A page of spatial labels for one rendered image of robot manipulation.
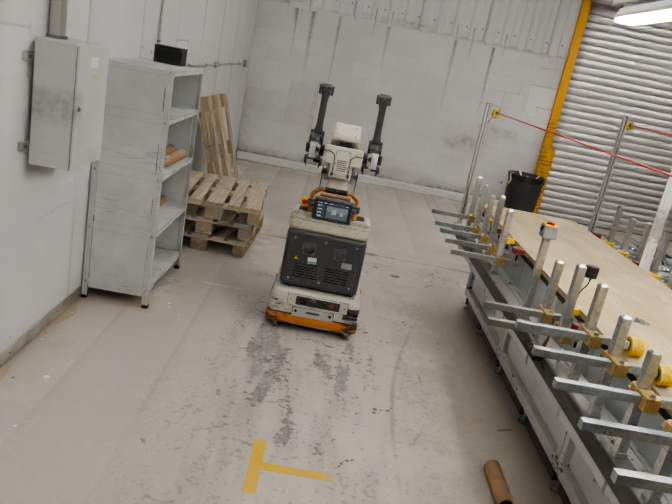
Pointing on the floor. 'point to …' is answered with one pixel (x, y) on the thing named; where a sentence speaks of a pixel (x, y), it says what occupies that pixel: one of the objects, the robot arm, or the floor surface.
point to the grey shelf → (140, 176)
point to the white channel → (664, 191)
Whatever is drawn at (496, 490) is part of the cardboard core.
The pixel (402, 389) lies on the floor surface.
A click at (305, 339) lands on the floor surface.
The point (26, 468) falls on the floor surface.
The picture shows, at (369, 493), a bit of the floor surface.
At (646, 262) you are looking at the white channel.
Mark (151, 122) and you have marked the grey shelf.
